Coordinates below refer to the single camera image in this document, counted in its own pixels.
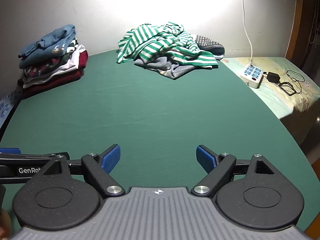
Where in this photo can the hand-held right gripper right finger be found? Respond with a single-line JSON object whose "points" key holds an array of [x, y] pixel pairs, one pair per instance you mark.
{"points": [[205, 158]]}

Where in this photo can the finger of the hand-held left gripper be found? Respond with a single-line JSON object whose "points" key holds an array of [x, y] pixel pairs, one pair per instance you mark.
{"points": [[10, 151], [30, 158]]}

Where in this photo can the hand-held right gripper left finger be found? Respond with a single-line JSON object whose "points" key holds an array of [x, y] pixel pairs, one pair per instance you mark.
{"points": [[111, 158]]}

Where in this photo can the green striped shirt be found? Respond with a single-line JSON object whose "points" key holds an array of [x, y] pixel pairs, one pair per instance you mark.
{"points": [[160, 45]]}

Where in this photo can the stack of folded clothes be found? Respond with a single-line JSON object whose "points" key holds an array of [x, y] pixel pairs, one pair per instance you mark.
{"points": [[50, 55]]}

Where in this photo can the person's left hand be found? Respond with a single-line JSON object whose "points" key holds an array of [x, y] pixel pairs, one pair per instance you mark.
{"points": [[4, 221]]}

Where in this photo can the blue patterned cloth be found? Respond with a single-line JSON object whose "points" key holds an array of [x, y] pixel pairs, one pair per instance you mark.
{"points": [[7, 107]]}

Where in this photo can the pale cartoon printed sheet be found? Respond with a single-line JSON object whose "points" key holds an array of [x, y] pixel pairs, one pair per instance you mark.
{"points": [[275, 100]]}

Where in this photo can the white power strip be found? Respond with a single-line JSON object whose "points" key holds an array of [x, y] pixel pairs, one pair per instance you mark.
{"points": [[251, 75]]}

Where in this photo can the grey knit sweater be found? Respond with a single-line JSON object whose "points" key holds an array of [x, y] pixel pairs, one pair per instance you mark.
{"points": [[165, 67]]}

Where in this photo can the black power adapter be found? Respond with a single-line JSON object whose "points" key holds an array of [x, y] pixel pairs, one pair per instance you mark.
{"points": [[273, 77]]}

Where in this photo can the dark patterned knit sweater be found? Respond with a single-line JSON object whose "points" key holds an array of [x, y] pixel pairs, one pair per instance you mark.
{"points": [[210, 46]]}

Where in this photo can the black square frame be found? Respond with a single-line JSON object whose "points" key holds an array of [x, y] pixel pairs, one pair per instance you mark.
{"points": [[290, 94]]}

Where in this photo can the wooden door frame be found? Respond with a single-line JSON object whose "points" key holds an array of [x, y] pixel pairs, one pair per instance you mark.
{"points": [[296, 30]]}

